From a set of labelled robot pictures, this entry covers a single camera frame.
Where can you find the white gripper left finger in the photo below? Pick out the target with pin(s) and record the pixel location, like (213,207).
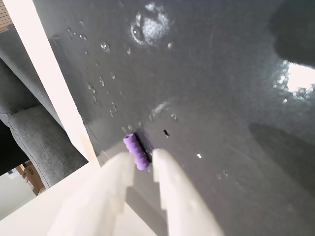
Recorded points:
(103,191)

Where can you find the grey fabric sofa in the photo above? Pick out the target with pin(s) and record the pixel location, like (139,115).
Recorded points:
(37,137)

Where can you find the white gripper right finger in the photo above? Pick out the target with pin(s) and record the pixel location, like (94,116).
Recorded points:
(179,196)

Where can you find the brown cardboard box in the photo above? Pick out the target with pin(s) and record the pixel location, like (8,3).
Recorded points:
(33,175)

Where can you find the dark grey table mat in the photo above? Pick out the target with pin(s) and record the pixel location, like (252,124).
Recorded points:
(197,86)

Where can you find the purple ribbed pen grip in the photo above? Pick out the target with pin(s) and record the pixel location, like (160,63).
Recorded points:
(137,152)

